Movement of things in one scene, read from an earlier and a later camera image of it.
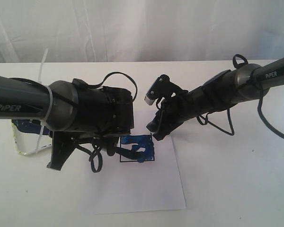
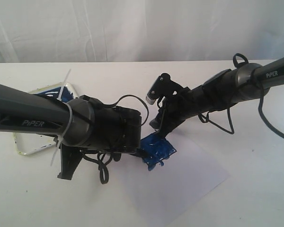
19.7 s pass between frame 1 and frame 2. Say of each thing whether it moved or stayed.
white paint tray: stayed
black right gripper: stayed
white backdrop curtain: stayed
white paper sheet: moved
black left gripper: moved
